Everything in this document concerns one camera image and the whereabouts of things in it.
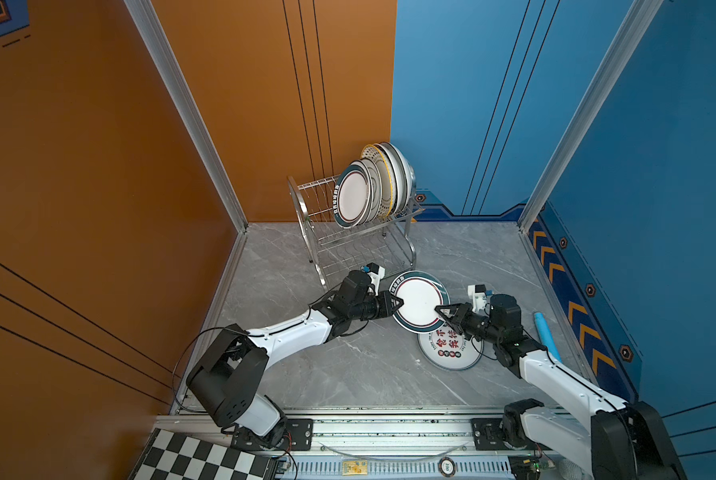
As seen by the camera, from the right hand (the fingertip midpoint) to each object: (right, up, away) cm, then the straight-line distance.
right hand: (434, 311), depth 82 cm
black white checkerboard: (-63, -30, -14) cm, 72 cm away
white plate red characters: (+5, -12, +5) cm, 14 cm away
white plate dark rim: (-3, +5, +2) cm, 6 cm away
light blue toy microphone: (+35, -9, +7) cm, 37 cm away
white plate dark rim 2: (-22, +32, +1) cm, 39 cm away
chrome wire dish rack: (-24, +18, +27) cm, 40 cm away
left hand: (-8, +3, -1) cm, 8 cm away
